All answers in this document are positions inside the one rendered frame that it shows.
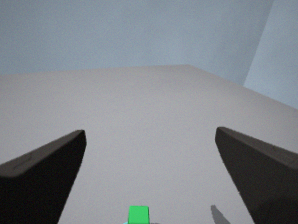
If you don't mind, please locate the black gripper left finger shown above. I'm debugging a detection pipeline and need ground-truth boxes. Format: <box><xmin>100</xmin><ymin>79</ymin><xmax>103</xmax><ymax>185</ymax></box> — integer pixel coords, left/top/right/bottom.
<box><xmin>0</xmin><ymin>130</ymin><xmax>87</xmax><ymax>224</ymax></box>

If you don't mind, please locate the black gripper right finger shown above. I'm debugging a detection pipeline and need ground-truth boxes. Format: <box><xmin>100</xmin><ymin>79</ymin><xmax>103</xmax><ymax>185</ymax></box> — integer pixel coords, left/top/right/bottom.
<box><xmin>215</xmin><ymin>127</ymin><xmax>298</xmax><ymax>224</ymax></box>

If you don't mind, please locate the green rectangular post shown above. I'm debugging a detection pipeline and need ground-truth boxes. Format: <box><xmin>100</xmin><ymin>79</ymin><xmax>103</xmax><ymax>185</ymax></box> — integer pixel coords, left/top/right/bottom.
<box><xmin>128</xmin><ymin>206</ymin><xmax>150</xmax><ymax>224</ymax></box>

